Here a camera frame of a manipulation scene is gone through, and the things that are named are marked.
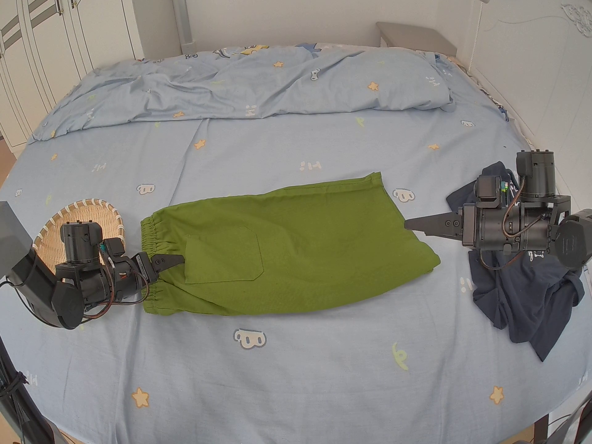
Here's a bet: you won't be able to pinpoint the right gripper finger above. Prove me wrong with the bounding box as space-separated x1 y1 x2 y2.
404 210 461 231
415 228 464 244

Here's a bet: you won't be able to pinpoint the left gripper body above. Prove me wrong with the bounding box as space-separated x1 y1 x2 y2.
108 251 161 301

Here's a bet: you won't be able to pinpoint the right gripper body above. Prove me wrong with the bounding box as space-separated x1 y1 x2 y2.
455 202 526 253

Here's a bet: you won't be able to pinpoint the green shorts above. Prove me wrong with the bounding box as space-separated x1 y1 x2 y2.
140 171 441 317

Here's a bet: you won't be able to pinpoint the round woven basket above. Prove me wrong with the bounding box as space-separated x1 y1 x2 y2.
30 197 129 278

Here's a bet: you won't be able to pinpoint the dark blue garment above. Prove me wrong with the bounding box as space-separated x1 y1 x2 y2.
445 161 586 363

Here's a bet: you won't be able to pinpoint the bed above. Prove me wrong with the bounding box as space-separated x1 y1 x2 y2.
0 0 592 444

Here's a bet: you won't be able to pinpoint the grey bedside table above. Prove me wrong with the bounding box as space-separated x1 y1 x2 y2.
376 22 458 59

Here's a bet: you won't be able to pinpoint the pale blue quilt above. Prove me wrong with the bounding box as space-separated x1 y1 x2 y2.
27 43 458 146

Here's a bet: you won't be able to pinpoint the white wardrobe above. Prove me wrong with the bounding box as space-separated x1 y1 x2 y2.
0 0 145 149

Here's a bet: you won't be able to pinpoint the grey vertical pipe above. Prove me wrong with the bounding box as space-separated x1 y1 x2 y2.
168 0 197 47

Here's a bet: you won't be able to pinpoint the black cable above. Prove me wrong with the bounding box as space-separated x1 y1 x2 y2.
76 285 150 328

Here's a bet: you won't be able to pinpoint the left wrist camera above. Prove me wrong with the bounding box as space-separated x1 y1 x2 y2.
102 238 128 261

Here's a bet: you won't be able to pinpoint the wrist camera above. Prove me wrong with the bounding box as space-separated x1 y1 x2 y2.
475 175 509 208
102 238 128 261

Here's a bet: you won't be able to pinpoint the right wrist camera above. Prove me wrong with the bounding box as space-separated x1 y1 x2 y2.
475 175 509 208

